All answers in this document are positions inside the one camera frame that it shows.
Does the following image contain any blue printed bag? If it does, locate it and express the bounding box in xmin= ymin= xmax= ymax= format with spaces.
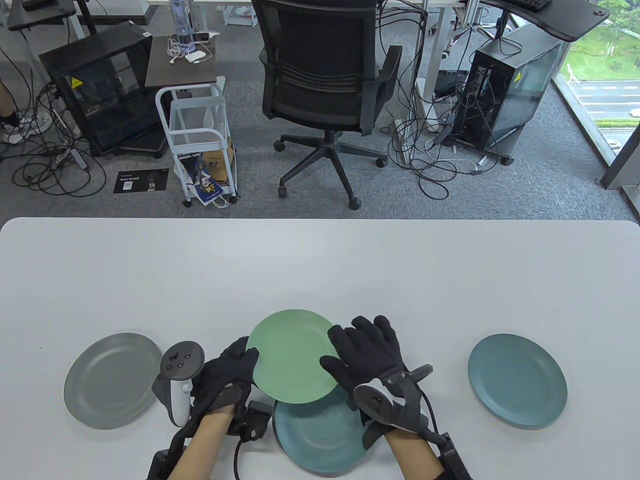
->
xmin=175 ymin=150 xmax=223 ymax=206

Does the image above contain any person's right hand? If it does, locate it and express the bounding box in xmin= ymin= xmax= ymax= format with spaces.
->
xmin=320 ymin=315 xmax=406 ymax=396

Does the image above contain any black tripod pole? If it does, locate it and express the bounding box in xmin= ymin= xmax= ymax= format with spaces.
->
xmin=75 ymin=0 xmax=98 ymax=36

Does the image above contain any brown paper bag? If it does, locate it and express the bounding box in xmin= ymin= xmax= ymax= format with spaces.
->
xmin=202 ymin=142 xmax=236 ymax=186

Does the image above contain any black printed card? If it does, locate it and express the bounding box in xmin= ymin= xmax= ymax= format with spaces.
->
xmin=113 ymin=170 xmax=170 ymax=195

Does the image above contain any person's right forearm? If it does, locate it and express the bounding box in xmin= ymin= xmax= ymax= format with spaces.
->
xmin=387 ymin=429 xmax=446 ymax=480

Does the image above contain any black floor cable bundle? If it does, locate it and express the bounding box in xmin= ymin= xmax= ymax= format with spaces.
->
xmin=390 ymin=75 xmax=501 ymax=201
xmin=0 ymin=80 xmax=108 ymax=198

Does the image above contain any brown side table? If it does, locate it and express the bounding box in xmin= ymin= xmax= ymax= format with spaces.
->
xmin=145 ymin=35 xmax=226 ymax=91

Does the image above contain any clear water bottle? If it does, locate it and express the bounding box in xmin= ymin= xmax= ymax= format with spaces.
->
xmin=169 ymin=0 xmax=195 ymax=53

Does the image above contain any person's left hand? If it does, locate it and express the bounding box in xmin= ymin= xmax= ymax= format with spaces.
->
xmin=189 ymin=336 xmax=261 ymax=427

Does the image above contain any person's left forearm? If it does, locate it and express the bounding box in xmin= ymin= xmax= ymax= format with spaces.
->
xmin=167 ymin=406 xmax=236 ymax=480

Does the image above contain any white wire cart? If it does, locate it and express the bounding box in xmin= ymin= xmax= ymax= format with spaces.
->
xmin=155 ymin=82 xmax=240 ymax=208

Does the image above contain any dark window frame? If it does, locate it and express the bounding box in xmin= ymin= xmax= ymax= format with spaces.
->
xmin=595 ymin=135 xmax=640 ymax=191

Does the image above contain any black grey computer tower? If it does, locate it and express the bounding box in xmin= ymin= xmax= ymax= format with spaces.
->
xmin=452 ymin=22 xmax=571 ymax=166

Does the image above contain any black wrist camera block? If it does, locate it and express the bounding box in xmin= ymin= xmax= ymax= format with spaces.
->
xmin=242 ymin=400 xmax=273 ymax=442

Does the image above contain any green plate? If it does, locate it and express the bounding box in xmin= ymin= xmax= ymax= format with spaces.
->
xmin=246 ymin=309 xmax=346 ymax=405

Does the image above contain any black glass computer case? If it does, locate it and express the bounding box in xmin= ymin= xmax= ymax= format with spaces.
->
xmin=39 ymin=21 xmax=168 ymax=158

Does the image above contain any black mesh office chair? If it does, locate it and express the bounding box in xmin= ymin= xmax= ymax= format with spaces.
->
xmin=250 ymin=0 xmax=403 ymax=211

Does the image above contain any black curved standing desk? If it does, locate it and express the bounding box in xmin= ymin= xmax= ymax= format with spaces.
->
xmin=477 ymin=0 xmax=612 ymax=42

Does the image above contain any black labelled electronics box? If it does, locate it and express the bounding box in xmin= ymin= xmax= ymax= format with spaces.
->
xmin=146 ymin=435 xmax=186 ymax=480
xmin=437 ymin=434 xmax=473 ymax=480

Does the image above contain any blue plate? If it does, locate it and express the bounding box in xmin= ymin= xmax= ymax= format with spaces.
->
xmin=468 ymin=333 xmax=568 ymax=430
xmin=274 ymin=385 xmax=373 ymax=473

